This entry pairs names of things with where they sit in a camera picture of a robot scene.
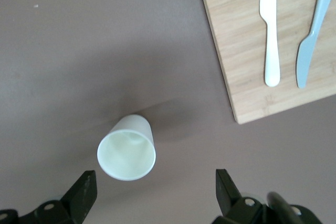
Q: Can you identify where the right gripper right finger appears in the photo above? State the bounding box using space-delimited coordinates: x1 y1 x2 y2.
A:
212 168 266 224

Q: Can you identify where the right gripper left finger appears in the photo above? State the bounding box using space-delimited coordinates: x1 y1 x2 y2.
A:
18 170 98 224

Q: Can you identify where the white plastic cup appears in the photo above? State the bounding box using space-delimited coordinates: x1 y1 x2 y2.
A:
97 114 157 182

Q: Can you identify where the white plastic knife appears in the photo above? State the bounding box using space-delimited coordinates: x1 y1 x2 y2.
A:
259 0 281 88

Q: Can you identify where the wooden cutting board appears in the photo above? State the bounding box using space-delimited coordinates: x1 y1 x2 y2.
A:
196 0 336 125

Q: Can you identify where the grey plastic knife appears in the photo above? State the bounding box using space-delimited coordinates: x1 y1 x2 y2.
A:
296 0 336 89

